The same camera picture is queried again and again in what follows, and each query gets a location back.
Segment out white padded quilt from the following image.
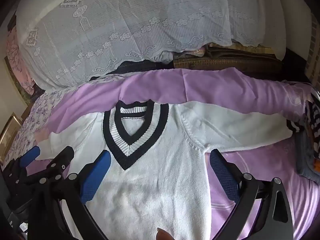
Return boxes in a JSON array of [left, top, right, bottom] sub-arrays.
[[220, 0, 287, 60]]

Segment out person's right hand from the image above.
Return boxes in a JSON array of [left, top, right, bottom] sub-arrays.
[[156, 227, 176, 240]]

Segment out white lace cloth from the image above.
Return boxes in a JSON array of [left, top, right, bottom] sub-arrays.
[[16, 0, 263, 89]]

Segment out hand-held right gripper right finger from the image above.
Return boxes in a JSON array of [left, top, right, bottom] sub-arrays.
[[209, 149, 293, 240]]

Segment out purple floral bedsheet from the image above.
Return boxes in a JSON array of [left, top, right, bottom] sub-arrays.
[[5, 76, 125, 165]]

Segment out pink floral cloth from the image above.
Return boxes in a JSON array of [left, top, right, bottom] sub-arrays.
[[6, 29, 35, 95]]

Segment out dark cloth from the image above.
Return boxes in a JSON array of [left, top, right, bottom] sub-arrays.
[[90, 59, 175, 81]]

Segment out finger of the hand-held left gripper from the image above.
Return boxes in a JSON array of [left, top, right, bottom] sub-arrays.
[[49, 146, 75, 178], [5, 146, 41, 188]]

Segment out grey cloth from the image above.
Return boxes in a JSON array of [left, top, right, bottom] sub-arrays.
[[154, 50, 176, 63]]

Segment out purple blanket with white letters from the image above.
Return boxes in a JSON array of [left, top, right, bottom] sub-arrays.
[[25, 67, 320, 240]]

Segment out navy white striped garment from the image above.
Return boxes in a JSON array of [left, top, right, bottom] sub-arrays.
[[304, 90, 320, 160]]

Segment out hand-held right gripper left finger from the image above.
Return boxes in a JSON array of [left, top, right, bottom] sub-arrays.
[[27, 150, 112, 240]]

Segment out gold picture frame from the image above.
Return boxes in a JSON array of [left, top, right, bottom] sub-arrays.
[[0, 114, 23, 162]]

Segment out white black-trimmed v-neck sweater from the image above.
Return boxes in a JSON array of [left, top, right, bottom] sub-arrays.
[[35, 100, 300, 240]]

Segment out blue-grey cloth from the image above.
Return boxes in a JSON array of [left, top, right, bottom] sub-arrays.
[[296, 130, 320, 183]]

